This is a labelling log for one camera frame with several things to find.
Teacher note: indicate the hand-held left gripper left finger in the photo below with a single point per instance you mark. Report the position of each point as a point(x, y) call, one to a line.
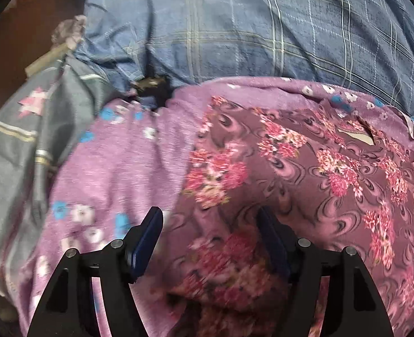
point(147, 238)

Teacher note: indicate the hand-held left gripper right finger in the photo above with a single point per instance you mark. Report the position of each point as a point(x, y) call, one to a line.
point(275, 242)

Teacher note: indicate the maroon floral garment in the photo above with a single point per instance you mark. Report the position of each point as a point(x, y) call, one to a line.
point(298, 182)

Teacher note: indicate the purple floral bed sheet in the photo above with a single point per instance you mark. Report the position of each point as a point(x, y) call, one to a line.
point(122, 168)

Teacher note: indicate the grey star pillow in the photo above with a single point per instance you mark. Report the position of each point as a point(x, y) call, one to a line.
point(17, 168)

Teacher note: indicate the small black plug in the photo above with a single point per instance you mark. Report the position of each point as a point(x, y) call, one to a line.
point(152, 89)

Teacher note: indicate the flat wooden strip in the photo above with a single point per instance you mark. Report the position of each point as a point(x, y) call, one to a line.
point(43, 62)

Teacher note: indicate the blue plaid quilt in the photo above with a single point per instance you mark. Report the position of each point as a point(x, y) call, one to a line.
point(245, 35)

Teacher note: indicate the crumpled grey purple cloth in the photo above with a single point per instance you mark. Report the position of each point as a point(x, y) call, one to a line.
point(68, 31)

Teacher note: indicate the brown headboard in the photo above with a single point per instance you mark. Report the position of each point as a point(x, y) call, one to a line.
point(24, 24)

